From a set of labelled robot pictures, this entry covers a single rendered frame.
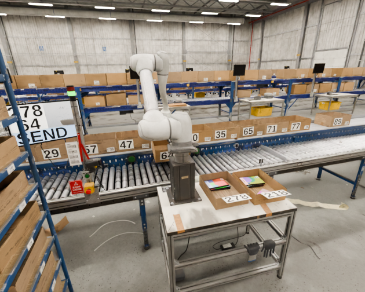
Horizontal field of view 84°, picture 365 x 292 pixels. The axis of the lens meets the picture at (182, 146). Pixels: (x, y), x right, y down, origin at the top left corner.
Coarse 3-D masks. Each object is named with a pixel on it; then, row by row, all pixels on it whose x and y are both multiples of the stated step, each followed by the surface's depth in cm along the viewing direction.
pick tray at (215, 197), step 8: (200, 176) 184; (208, 176) 187; (216, 176) 189; (224, 176) 191; (232, 176) 180; (200, 184) 182; (232, 184) 182; (240, 184) 168; (208, 192) 164; (216, 192) 173; (224, 192) 173; (232, 192) 172; (240, 192) 169; (248, 192) 157; (216, 200) 150; (248, 200) 158; (216, 208) 152; (224, 208) 154
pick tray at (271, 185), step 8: (240, 176) 192; (248, 176) 194; (264, 176) 187; (264, 184) 184; (272, 184) 176; (280, 184) 166; (256, 192) 171; (256, 200) 155; (264, 200) 158; (272, 200) 160
